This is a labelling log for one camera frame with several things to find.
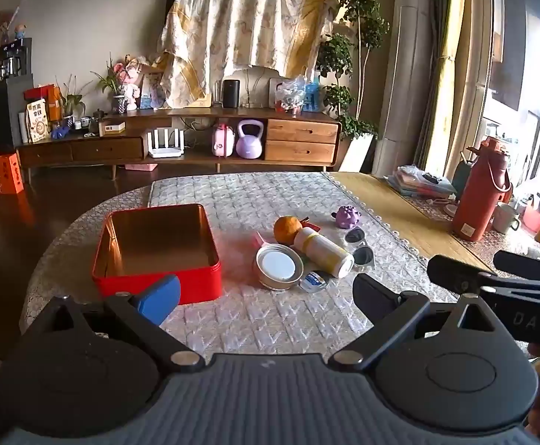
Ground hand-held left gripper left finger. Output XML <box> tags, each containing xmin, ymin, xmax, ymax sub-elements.
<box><xmin>22</xmin><ymin>274</ymin><xmax>206</xmax><ymax>374</ymax></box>

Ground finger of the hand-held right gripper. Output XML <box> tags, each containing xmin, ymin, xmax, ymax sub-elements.
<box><xmin>426</xmin><ymin>254</ymin><xmax>498</xmax><ymax>296</ymax></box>
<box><xmin>492</xmin><ymin>250</ymin><xmax>540</xmax><ymax>283</ymax></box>

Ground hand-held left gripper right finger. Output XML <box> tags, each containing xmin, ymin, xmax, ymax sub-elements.
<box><xmin>328</xmin><ymin>273</ymin><xmax>514</xmax><ymax>374</ymax></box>

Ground red tin box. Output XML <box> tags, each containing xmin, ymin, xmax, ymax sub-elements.
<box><xmin>91</xmin><ymin>203</ymin><xmax>223</xmax><ymax>307</ymax></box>

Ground white sunglasses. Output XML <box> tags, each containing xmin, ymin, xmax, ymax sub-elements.
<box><xmin>344</xmin><ymin>227</ymin><xmax>376</xmax><ymax>272</ymax></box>

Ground small blue white packet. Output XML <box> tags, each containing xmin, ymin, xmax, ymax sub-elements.
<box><xmin>300</xmin><ymin>273</ymin><xmax>328</xmax><ymax>293</ymax></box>

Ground white bottle yellow label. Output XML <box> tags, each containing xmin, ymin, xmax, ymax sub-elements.
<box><xmin>294</xmin><ymin>228</ymin><xmax>355</xmax><ymax>280</ymax></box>

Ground purple toy figure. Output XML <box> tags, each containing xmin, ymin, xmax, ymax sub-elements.
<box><xmin>331</xmin><ymin>205</ymin><xmax>362</xmax><ymax>230</ymax></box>

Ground orange fruit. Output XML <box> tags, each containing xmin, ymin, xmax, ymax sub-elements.
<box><xmin>274</xmin><ymin>215</ymin><xmax>303</xmax><ymax>245</ymax></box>

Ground red container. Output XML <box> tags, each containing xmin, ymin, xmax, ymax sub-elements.
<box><xmin>523</xmin><ymin>195</ymin><xmax>540</xmax><ymax>233</ymax></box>

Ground white mug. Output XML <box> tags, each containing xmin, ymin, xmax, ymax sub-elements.
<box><xmin>492</xmin><ymin>201</ymin><xmax>522</xmax><ymax>235</ymax></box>

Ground yellow bamboo mat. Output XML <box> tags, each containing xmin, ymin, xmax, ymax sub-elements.
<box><xmin>325</xmin><ymin>171</ymin><xmax>495</xmax><ymax>275</ymax></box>

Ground red thermos jug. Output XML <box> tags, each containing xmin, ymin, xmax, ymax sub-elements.
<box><xmin>451</xmin><ymin>136</ymin><xmax>514</xmax><ymax>243</ymax></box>

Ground dark green kettle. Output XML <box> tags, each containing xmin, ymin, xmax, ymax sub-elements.
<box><xmin>451</xmin><ymin>151</ymin><xmax>477</xmax><ymax>195</ymax></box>

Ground stack of books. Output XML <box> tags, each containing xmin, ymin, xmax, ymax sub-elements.
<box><xmin>386</xmin><ymin>164</ymin><xmax>458</xmax><ymax>198</ymax></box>

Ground quilted grey mat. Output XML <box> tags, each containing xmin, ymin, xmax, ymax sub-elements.
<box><xmin>148</xmin><ymin>171</ymin><xmax>493</xmax><ymax>363</ymax></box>

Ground grey lace tablecloth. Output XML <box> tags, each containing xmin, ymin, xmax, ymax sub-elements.
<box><xmin>19</xmin><ymin>185</ymin><xmax>154</xmax><ymax>334</ymax></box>

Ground white router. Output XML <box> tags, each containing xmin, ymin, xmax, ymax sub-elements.
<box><xmin>147</xmin><ymin>128</ymin><xmax>187</xmax><ymax>158</ymax></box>

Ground wooden TV cabinet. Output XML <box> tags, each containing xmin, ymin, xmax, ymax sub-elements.
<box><xmin>17</xmin><ymin>106</ymin><xmax>342</xmax><ymax>181</ymax></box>

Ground pink mini suitcase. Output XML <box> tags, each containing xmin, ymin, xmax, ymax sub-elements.
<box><xmin>212</xmin><ymin>123</ymin><xmax>237</xmax><ymax>157</ymax></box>

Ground purple kettlebell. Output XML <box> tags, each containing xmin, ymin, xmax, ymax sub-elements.
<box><xmin>236</xmin><ymin>119</ymin><xmax>265</xmax><ymax>159</ymax></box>

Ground plant in striped vase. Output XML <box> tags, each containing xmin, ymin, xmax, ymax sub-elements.
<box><xmin>91</xmin><ymin>56</ymin><xmax>129</xmax><ymax>114</ymax></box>

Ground orange cardboard box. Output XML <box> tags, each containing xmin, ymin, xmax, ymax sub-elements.
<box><xmin>0</xmin><ymin>151</ymin><xmax>24</xmax><ymax>195</ymax></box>

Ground covered floor air conditioner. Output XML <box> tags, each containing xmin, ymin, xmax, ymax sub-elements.
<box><xmin>372</xmin><ymin>0</ymin><xmax>438</xmax><ymax>177</ymax></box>

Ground small potted plant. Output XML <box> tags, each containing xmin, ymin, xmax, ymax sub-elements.
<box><xmin>59</xmin><ymin>74</ymin><xmax>89</xmax><ymax>128</ymax></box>

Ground clear plastic bag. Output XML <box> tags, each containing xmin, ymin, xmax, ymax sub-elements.
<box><xmin>274</xmin><ymin>76</ymin><xmax>308</xmax><ymax>114</ymax></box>

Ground pink plush doll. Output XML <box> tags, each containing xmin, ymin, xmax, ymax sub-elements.
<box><xmin>112</xmin><ymin>58</ymin><xmax>147</xmax><ymax>112</ymax></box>

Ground cereal box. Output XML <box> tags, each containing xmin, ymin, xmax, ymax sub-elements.
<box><xmin>25</xmin><ymin>98</ymin><xmax>52</xmax><ymax>144</ymax></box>

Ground yellow curtain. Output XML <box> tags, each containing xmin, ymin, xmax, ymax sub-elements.
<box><xmin>413</xmin><ymin>0</ymin><xmax>498</xmax><ymax>181</ymax></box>

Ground black speaker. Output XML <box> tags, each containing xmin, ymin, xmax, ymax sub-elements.
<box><xmin>222</xmin><ymin>80</ymin><xmax>242</xmax><ymax>107</ymax></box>

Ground orange gift bag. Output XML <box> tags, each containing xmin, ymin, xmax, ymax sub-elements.
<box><xmin>24</xmin><ymin>84</ymin><xmax>64</xmax><ymax>121</ymax></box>

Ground tall potted plant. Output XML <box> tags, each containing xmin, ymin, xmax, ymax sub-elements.
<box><xmin>316</xmin><ymin>0</ymin><xmax>391</xmax><ymax>172</ymax></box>

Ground black coffee machine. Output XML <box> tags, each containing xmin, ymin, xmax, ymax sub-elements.
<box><xmin>0</xmin><ymin>37</ymin><xmax>34</xmax><ymax>79</ymax></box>

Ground floral sheet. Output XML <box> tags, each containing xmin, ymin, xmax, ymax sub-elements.
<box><xmin>158</xmin><ymin>0</ymin><xmax>340</xmax><ymax>109</ymax></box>

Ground white picture frame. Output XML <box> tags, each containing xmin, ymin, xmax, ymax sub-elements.
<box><xmin>269</xmin><ymin>77</ymin><xmax>294</xmax><ymax>107</ymax></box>

